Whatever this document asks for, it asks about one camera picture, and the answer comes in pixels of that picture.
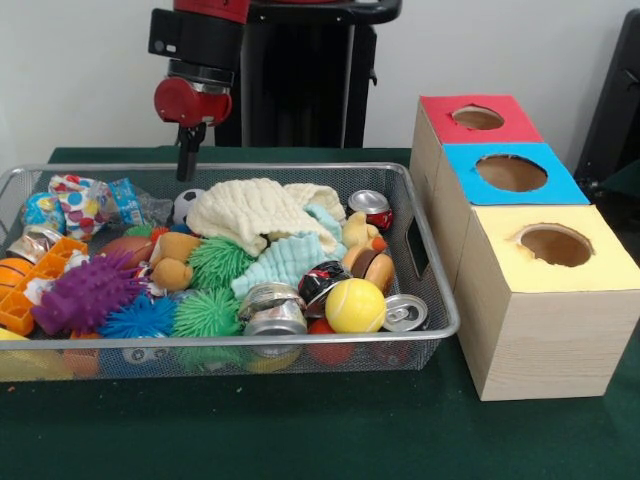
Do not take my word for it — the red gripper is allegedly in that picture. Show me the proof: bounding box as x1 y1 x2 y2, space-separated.
153 75 234 184

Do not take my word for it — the small soccer ball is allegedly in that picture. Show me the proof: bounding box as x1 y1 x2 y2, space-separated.
172 188 207 223

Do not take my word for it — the clear plastic bag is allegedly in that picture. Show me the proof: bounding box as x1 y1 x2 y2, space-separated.
108 178 174 229

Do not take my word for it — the cream knitted cloth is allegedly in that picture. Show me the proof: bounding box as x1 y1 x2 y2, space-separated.
187 178 347 257

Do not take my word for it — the purple spiky ball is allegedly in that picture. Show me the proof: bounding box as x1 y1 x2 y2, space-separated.
32 252 143 335

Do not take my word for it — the yellow plush duck toy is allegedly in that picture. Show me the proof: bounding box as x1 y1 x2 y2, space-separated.
341 210 387 252

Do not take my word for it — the small toy hamburger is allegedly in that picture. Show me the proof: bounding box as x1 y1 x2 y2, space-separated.
341 245 395 294

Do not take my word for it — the clear shallow mesh bin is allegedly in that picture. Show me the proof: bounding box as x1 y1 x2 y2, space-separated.
0 163 461 383

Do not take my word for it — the wooden box with three holes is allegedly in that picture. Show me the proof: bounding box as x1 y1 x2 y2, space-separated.
408 95 640 402

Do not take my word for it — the colourful polka dot packet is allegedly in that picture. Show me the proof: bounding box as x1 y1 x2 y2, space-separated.
48 175 113 242

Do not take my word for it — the light teal cloth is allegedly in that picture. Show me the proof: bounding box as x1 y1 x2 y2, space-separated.
230 205 346 300

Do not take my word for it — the blue globe ball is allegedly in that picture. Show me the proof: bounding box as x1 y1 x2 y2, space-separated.
24 193 67 235

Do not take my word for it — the green spiky ball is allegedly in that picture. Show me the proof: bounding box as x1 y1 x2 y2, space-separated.
172 288 244 339

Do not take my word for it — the crushed silver can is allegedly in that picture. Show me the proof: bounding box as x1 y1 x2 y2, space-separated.
237 283 309 337

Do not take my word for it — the red soda can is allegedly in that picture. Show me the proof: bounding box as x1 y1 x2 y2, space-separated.
348 190 395 233

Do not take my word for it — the small orange basketball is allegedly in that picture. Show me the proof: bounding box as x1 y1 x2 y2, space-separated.
0 256 33 293

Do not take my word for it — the yellow tennis ball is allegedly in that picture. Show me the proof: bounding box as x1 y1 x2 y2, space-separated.
325 278 387 334

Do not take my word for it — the silver can with pull tab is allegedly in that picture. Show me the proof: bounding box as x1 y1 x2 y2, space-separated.
382 294 429 333

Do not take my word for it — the dark green table cloth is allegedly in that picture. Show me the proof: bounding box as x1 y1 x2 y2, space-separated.
0 148 640 480

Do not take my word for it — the black side stand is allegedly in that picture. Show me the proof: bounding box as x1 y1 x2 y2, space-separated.
575 10 640 196

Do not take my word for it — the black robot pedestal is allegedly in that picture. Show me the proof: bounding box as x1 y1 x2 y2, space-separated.
215 0 403 149

